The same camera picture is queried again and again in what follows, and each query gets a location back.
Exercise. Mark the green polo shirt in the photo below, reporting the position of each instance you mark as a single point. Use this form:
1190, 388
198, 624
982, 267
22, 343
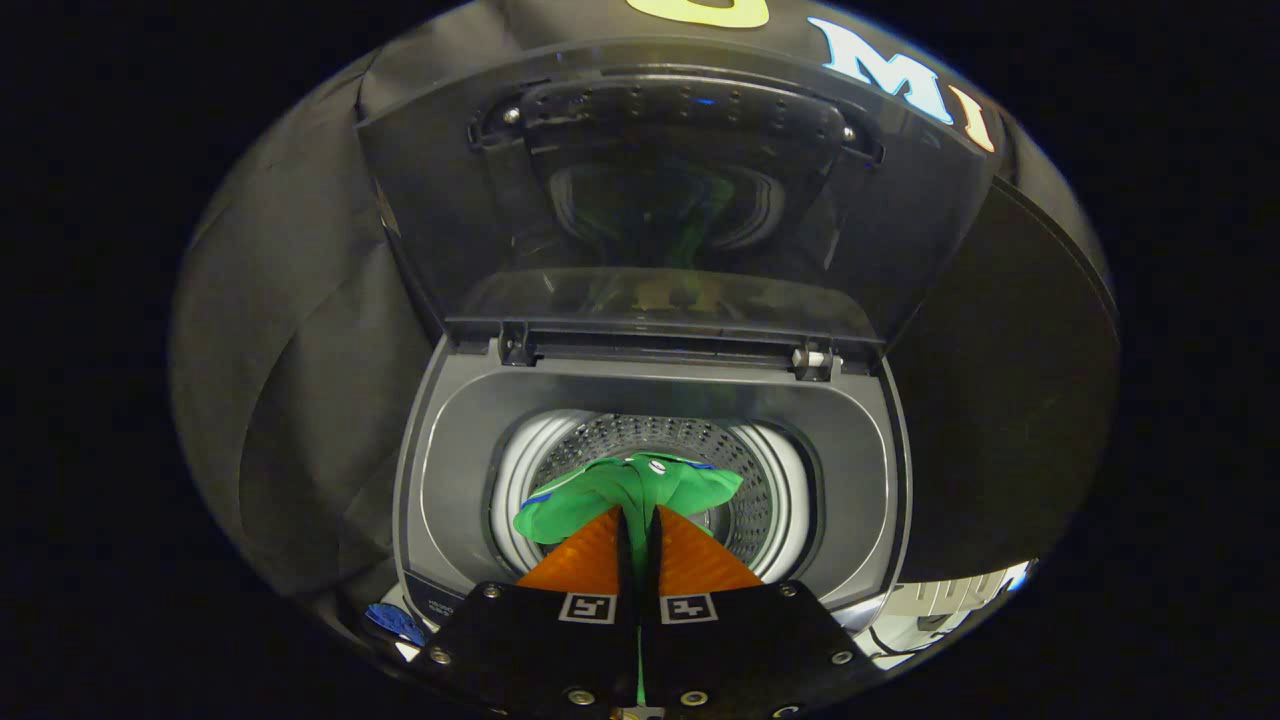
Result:
580, 505

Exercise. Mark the dark washing machine lid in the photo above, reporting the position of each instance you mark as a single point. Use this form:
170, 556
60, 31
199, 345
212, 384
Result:
440, 220

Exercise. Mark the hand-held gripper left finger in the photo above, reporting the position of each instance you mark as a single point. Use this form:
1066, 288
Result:
540, 650

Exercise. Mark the beige cabinet with dark top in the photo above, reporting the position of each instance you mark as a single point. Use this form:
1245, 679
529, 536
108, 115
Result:
1000, 400

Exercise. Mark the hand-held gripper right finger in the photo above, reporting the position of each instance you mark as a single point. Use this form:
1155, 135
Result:
740, 650

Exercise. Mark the blue plastic object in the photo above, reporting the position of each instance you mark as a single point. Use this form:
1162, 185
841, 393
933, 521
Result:
395, 620

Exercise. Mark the black backdrop cloth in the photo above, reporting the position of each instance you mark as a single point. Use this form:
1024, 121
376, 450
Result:
280, 350

